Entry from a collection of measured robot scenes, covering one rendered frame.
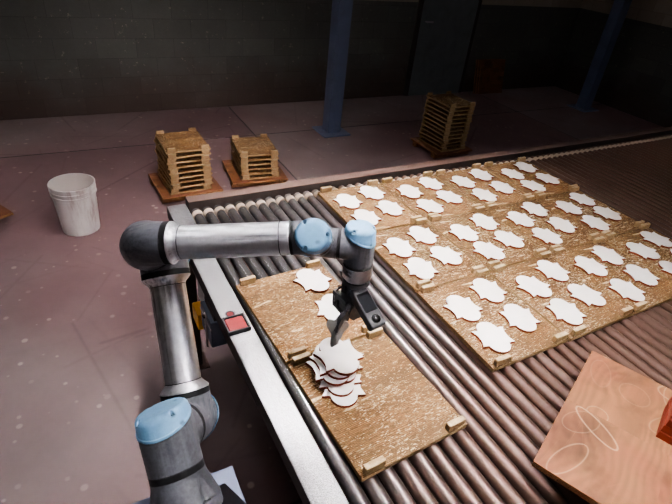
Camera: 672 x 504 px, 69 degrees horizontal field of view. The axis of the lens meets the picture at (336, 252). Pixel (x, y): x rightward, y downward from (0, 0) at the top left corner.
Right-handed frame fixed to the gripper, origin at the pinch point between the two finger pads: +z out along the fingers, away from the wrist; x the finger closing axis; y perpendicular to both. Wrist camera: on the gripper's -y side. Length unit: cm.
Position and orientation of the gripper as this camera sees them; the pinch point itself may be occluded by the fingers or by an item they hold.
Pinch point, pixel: (355, 339)
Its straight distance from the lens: 137.0
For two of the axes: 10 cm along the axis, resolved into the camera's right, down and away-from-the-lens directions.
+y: -5.5, -4.9, 6.7
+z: -0.5, 8.2, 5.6
